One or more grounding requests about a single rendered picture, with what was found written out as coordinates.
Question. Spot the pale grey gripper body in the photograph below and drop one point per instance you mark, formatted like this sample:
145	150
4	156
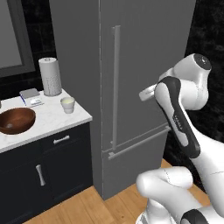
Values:
147	93

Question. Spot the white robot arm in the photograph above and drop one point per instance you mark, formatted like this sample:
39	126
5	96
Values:
175	186

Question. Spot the grey fridge door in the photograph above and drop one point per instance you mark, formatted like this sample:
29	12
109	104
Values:
140	43

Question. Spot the grey fridge body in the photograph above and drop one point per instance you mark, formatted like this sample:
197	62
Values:
75	58

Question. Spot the glass of lemonade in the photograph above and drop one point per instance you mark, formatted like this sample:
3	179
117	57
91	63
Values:
68	105

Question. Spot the grey fridge freezer drawer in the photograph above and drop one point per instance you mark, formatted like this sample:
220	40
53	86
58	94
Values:
125	172

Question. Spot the brown wooden bowl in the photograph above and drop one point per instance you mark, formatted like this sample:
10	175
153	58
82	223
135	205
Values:
16	121

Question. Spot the dark cupboard drawer front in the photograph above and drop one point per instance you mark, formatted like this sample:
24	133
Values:
75	134

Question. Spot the white paper towel roll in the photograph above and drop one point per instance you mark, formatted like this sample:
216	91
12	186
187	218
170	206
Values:
50	77

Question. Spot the dark cupboard door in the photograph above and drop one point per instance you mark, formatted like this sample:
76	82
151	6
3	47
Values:
67	172

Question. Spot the grey and white flat box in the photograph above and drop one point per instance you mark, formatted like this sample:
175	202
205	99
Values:
30	94

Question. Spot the grey framed window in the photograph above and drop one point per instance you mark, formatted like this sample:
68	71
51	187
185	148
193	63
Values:
11	35

